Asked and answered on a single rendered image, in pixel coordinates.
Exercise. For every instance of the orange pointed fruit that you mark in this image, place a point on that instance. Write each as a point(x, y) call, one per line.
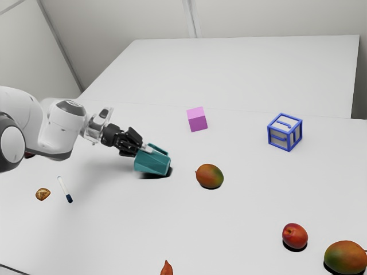
point(166, 269)

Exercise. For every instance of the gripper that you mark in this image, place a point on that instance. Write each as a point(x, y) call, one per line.
point(112, 136)

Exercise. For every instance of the red peach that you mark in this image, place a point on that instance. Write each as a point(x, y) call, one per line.
point(294, 235)

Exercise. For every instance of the large red green mango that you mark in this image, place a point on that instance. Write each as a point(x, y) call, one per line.
point(345, 257)

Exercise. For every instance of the white marker with blue cap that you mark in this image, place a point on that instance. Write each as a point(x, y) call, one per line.
point(64, 189)

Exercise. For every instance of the small red green mango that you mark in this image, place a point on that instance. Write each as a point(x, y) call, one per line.
point(209, 176)

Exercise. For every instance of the small brown nut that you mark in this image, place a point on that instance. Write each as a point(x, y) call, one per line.
point(43, 194)

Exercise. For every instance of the teal faceted mug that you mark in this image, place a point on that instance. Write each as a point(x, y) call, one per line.
point(152, 161)

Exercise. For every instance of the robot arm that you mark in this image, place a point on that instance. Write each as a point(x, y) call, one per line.
point(57, 123)

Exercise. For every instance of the pink cube block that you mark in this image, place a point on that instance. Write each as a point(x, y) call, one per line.
point(197, 119)

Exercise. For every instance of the blue framed letter cube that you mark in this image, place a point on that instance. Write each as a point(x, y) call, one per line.
point(285, 131)

